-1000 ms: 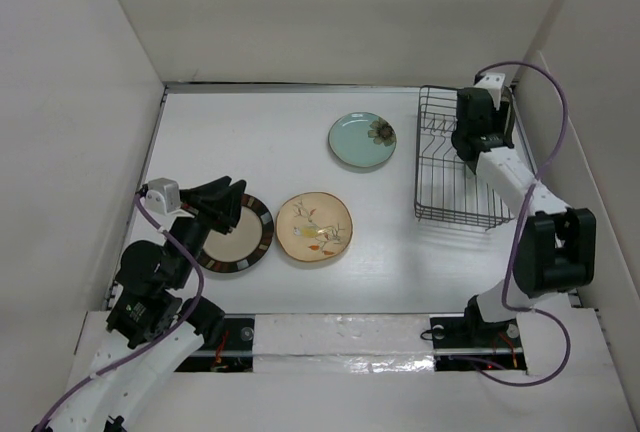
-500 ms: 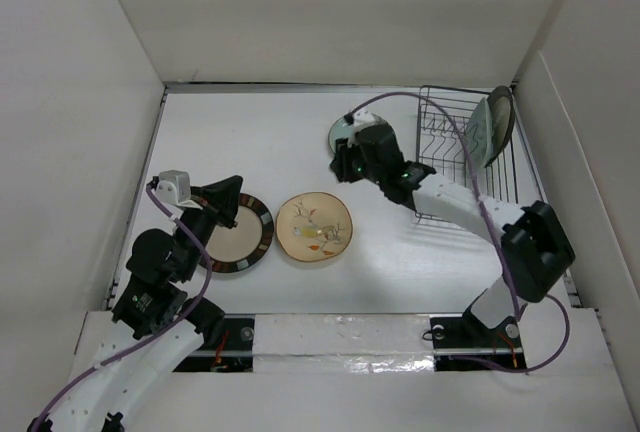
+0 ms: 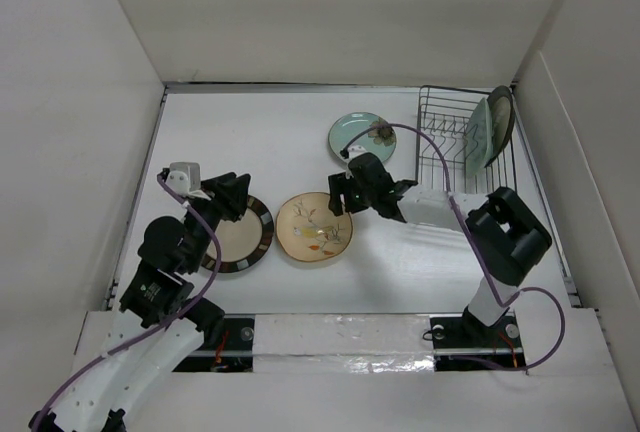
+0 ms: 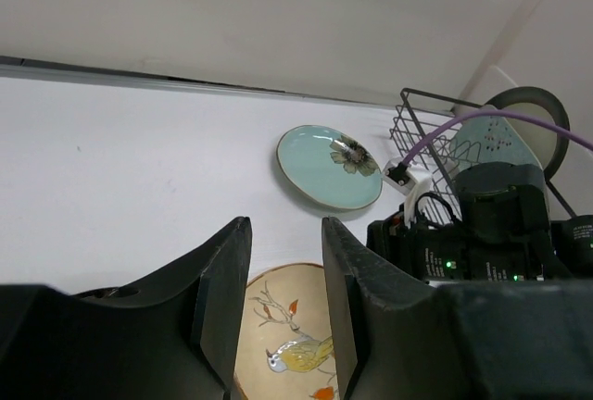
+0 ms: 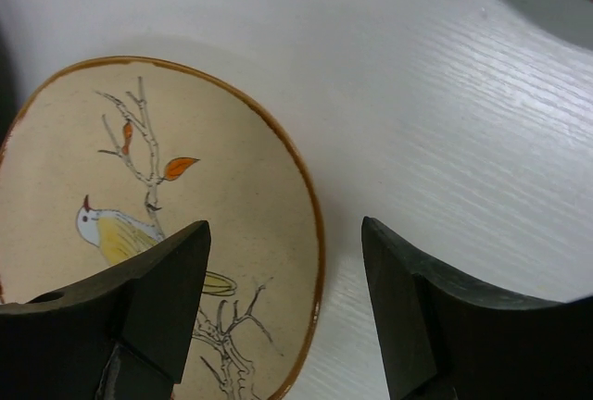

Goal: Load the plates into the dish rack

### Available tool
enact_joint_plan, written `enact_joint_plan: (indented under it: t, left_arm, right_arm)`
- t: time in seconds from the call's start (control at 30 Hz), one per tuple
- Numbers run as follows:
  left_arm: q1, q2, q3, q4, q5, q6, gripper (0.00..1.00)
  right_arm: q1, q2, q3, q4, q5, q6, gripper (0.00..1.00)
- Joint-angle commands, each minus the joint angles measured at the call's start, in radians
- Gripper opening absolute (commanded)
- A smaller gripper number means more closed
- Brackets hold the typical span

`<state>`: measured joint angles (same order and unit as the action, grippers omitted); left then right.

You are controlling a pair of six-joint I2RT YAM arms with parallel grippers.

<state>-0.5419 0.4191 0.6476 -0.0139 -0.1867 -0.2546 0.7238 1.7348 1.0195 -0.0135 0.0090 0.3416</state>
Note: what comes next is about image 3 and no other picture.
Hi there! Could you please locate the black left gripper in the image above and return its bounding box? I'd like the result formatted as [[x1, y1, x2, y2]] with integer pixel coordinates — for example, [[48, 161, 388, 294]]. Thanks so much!
[[185, 170, 249, 271]]

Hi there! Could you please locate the brown striped rim plate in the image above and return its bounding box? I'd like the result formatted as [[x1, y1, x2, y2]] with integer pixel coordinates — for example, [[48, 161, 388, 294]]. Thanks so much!
[[201, 195, 274, 274]]

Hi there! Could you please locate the cream bird pattern plate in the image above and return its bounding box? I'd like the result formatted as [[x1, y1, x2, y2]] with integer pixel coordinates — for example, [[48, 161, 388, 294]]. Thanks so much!
[[275, 192, 354, 263]]

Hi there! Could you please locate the teal round flower plate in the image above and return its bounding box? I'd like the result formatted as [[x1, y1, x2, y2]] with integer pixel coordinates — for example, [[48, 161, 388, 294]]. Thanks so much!
[[327, 112, 397, 168]]

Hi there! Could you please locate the light green rectangular plate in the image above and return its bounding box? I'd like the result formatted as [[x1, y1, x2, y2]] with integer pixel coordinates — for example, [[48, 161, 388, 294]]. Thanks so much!
[[464, 98, 493, 178]]

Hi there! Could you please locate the grey rimmed cream round plate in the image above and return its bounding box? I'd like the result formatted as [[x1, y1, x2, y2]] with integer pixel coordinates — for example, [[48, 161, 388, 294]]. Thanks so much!
[[485, 85, 515, 168]]

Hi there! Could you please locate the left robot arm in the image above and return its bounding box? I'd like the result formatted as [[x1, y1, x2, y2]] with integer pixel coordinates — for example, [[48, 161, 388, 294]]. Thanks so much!
[[28, 162, 251, 431]]

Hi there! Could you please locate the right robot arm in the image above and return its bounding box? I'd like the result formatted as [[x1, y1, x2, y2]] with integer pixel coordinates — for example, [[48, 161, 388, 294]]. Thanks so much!
[[328, 153, 552, 345]]

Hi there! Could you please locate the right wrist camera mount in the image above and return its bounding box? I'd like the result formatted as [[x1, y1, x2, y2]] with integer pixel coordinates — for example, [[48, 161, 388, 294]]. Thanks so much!
[[339, 145, 367, 162]]

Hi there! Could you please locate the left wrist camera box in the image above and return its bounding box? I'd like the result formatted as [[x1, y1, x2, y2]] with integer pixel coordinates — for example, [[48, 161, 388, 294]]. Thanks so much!
[[165, 162, 201, 195]]

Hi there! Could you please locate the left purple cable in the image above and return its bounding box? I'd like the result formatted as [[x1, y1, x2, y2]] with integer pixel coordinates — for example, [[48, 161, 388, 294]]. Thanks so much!
[[29, 169, 224, 431]]

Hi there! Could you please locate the purple cable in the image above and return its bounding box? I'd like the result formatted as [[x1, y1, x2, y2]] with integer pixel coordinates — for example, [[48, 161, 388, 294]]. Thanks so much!
[[29, 169, 224, 431], [339, 122, 567, 372]]

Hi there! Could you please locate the black wire dish rack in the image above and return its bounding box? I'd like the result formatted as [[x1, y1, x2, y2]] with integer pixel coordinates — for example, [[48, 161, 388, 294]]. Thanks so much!
[[415, 85, 518, 194]]

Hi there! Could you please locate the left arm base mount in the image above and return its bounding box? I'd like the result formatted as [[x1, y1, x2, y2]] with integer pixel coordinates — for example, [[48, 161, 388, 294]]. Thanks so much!
[[174, 315, 255, 373]]

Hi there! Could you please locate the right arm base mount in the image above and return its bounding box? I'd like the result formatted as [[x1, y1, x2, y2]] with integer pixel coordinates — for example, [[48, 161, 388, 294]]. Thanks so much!
[[422, 313, 526, 372]]

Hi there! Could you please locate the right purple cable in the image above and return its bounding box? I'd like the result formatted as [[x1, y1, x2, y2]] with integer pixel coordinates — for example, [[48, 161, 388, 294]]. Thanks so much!
[[339, 122, 567, 372]]

